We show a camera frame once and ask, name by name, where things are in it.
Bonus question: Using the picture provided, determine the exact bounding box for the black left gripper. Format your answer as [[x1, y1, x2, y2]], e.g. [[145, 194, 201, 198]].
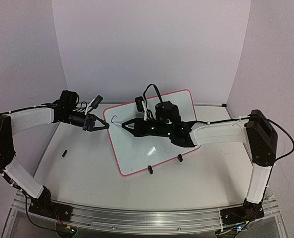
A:
[[62, 109, 109, 131]]

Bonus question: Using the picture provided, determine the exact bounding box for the pink framed whiteboard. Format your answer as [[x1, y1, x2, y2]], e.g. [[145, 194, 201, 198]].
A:
[[103, 89, 200, 176]]

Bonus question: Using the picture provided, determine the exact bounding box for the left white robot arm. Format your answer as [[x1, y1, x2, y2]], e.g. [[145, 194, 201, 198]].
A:
[[0, 90, 109, 218]]

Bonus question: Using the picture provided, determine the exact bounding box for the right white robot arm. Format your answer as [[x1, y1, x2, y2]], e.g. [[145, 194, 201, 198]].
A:
[[121, 100, 279, 224]]

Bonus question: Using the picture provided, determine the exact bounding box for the left black board clip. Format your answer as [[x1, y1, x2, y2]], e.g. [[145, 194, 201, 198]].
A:
[[148, 165, 153, 175]]

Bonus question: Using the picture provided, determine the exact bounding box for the black board clip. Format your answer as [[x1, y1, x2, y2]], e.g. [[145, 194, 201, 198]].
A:
[[148, 165, 153, 175], [178, 154, 183, 162]]

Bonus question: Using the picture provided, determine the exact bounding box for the right black board clip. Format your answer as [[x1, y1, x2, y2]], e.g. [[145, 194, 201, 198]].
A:
[[178, 154, 183, 162]]

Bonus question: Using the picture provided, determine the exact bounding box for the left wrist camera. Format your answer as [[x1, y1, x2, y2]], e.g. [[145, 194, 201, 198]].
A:
[[85, 95, 103, 114]]

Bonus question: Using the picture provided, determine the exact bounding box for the right camera black cable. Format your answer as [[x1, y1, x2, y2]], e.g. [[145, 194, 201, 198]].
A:
[[142, 83, 164, 102]]

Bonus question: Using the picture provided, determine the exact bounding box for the aluminium front rail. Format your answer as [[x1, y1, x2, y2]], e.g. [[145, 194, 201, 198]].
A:
[[13, 196, 281, 235]]

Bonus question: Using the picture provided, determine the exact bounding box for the left base black cable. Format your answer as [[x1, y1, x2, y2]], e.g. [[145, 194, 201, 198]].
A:
[[25, 198, 74, 234]]

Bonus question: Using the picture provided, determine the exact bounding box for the base black cable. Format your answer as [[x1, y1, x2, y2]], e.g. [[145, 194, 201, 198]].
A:
[[25, 198, 74, 234], [218, 208, 257, 234]]

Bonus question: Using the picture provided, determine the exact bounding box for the right base black cable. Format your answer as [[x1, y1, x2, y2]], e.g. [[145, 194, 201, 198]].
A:
[[218, 208, 257, 234]]

